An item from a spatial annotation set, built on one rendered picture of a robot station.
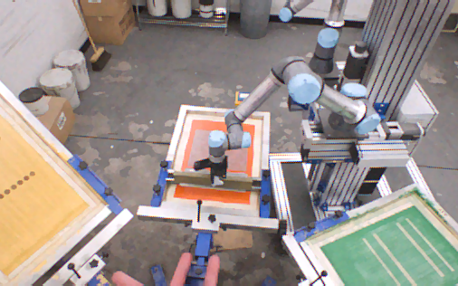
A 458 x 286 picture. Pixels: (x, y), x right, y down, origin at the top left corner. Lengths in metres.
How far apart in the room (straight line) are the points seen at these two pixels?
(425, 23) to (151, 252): 2.29
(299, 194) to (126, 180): 1.51
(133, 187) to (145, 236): 0.50
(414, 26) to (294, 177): 1.57
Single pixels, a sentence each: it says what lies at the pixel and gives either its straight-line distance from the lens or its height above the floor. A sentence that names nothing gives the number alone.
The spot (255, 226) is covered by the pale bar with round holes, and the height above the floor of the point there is 1.04.
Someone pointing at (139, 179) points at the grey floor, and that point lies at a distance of 3.21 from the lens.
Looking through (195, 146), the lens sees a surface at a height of 0.96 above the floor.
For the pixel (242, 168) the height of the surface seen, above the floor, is 0.96.
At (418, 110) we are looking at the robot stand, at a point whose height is 1.23.
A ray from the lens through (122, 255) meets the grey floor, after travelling 2.86.
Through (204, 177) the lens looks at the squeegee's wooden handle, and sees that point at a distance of 1.77.
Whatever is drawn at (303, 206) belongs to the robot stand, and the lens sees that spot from 2.80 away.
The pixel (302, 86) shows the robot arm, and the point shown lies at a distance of 1.38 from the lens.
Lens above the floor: 2.52
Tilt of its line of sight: 48 degrees down
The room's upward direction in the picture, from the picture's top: 2 degrees clockwise
